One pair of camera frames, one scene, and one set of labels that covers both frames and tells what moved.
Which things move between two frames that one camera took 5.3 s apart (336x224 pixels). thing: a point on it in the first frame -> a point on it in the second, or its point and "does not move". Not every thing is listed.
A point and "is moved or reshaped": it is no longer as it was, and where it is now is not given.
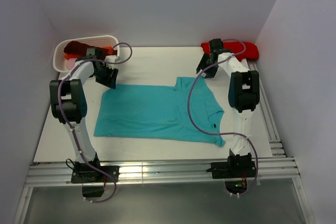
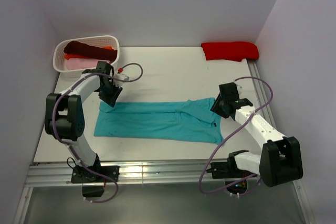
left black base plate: [92, 174] does not move
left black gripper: [109, 82] -> [111, 100]
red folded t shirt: [241, 50] does not move
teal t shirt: [161, 112] is moved or reshaped
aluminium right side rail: [277, 148] does not move
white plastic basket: [60, 59] does not move
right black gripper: [202, 65] -> [216, 108]
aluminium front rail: [272, 171] does not move
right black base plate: [233, 170] does not move
